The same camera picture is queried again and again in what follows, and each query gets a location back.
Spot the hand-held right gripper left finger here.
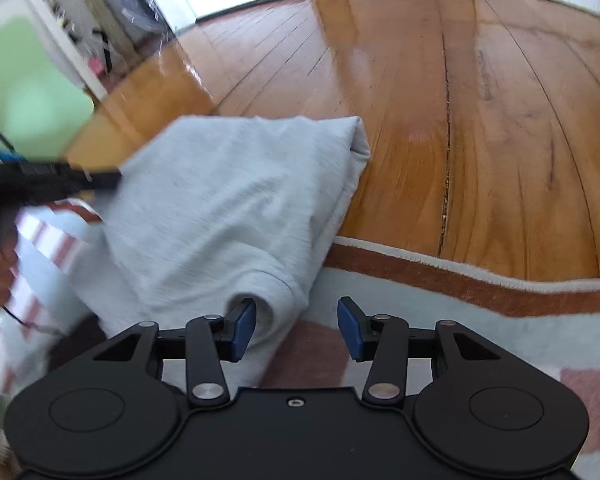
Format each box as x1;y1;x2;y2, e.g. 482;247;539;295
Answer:
94;297;257;408

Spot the checkered rug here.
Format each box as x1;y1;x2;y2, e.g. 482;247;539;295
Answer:
0;197;600;471

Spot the green cushion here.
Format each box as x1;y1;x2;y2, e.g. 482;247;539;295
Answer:
0;17;96;158

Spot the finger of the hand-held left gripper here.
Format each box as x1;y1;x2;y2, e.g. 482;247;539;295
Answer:
79;170;123;192

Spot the black cable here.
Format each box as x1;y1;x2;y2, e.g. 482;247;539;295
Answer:
0;305;63;336

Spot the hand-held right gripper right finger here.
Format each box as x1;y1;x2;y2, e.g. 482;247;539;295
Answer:
337;296;501;408

